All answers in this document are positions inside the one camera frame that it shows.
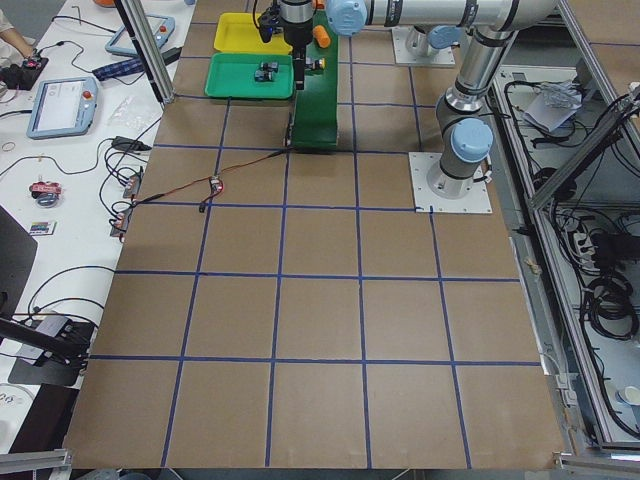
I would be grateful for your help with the plain orange cylinder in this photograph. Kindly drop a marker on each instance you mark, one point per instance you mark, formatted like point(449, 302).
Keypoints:
point(321, 36)

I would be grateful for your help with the small controller circuit board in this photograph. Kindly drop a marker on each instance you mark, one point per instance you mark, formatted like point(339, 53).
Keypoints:
point(216, 185)

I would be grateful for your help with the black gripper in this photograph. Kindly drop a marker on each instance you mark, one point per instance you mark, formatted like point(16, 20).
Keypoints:
point(298, 33)

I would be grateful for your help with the green plastic tray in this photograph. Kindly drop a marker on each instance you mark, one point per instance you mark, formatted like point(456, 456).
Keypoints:
point(231, 75)

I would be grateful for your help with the green conveyor belt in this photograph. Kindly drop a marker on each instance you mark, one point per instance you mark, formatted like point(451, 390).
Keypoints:
point(314, 124)

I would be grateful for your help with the lower teach pendant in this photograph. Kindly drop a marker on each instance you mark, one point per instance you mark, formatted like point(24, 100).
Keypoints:
point(63, 108)

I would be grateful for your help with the black power adapter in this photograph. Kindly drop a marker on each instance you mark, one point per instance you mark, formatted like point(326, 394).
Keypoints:
point(125, 144)

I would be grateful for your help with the aluminium frame post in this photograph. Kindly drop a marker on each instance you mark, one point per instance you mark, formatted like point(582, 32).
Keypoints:
point(135, 21)

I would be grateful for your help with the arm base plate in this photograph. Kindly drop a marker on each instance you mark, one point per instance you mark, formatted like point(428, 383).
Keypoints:
point(425, 45)
point(435, 192)

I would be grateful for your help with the yellow plastic tray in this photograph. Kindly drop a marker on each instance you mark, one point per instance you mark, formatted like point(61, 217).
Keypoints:
point(236, 33)

